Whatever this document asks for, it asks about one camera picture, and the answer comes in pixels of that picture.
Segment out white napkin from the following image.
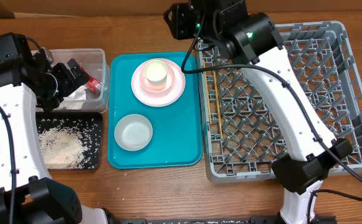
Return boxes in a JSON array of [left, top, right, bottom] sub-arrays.
[[64, 85, 87, 101]]

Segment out small grey-white bowl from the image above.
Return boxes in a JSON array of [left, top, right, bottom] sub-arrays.
[[114, 114, 153, 151]]

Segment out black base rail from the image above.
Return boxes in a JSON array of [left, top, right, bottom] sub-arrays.
[[105, 215, 337, 224]]

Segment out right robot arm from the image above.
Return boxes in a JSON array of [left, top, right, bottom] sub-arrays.
[[163, 1, 353, 223]]

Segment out teal serving tray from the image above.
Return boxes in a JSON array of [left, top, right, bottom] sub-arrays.
[[107, 52, 203, 169]]

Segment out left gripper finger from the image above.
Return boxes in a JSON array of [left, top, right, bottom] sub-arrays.
[[67, 58, 81, 73], [74, 67, 90, 86]]

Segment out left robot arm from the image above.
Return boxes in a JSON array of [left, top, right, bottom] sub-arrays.
[[0, 49, 115, 223]]

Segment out wooden chopstick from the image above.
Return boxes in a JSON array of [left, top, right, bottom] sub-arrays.
[[212, 71, 223, 140], [204, 72, 212, 125]]

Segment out black tray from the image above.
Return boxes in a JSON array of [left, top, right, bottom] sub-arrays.
[[36, 111, 103, 170]]

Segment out grey dishwasher rack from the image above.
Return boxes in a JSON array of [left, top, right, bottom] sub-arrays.
[[199, 21, 362, 184]]

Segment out clear plastic bin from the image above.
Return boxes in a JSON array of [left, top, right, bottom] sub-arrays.
[[51, 49, 110, 113]]

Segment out white round plate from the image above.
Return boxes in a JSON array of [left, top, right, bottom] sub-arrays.
[[131, 58, 186, 107]]

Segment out red snack wrapper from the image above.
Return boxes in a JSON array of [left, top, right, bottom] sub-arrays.
[[81, 67, 102, 94]]

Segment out rice grains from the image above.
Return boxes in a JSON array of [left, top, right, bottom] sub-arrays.
[[37, 119, 102, 170]]

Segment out cream cup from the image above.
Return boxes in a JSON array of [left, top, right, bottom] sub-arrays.
[[144, 60, 168, 88]]

